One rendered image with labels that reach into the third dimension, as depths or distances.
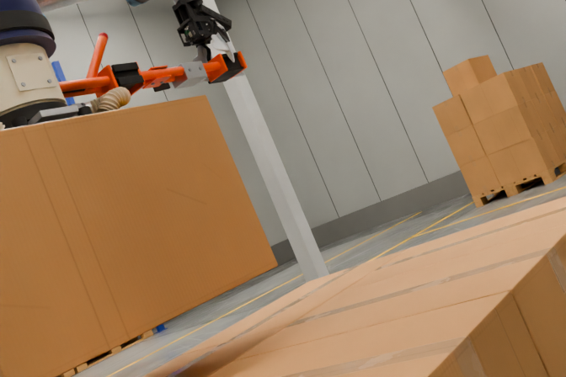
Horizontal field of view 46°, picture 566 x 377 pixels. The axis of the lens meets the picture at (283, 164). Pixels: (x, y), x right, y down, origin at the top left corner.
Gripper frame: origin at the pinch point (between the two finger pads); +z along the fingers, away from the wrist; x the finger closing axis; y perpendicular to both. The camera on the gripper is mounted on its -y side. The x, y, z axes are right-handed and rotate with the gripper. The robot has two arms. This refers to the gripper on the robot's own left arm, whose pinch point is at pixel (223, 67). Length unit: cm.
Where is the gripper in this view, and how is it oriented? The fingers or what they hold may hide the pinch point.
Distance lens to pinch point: 182.2
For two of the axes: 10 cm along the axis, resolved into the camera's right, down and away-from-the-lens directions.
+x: 6.6, -3.5, -6.6
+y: -6.3, 2.1, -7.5
